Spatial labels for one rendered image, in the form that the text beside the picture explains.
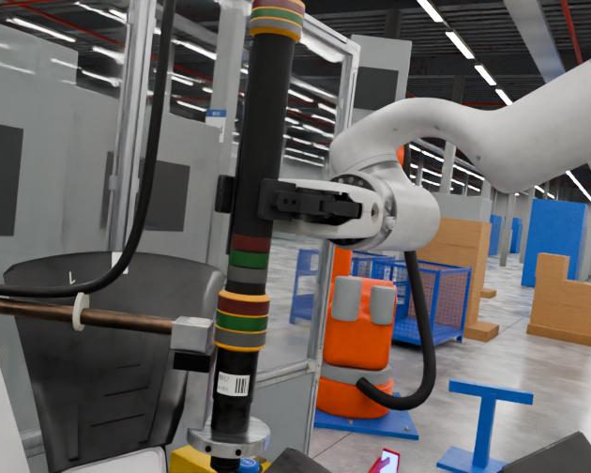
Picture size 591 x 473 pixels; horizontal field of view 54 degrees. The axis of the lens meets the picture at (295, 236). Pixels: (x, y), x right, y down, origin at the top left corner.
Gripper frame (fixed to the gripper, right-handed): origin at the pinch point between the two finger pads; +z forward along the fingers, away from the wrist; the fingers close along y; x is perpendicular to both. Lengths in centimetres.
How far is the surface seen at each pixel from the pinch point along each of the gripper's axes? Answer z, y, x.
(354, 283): -326, 168, -49
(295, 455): -23.6, 7.7, -31.6
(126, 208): -44, 71, -5
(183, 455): -31, 35, -43
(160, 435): 3.2, 4.6, -21.1
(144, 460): 4.5, 4.7, -22.9
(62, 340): 4.6, 17.7, -15.7
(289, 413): -116, 70, -66
